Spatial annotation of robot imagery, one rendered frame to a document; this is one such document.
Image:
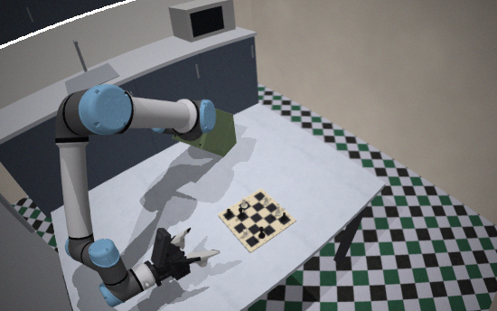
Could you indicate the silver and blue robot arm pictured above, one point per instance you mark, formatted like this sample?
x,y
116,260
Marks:
x,y
103,110

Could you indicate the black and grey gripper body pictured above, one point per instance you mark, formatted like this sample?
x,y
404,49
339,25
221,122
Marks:
x,y
170,267

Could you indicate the chessboard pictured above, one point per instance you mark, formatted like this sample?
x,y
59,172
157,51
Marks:
x,y
257,214

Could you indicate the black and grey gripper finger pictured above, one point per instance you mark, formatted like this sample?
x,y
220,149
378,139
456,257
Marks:
x,y
198,257
178,239

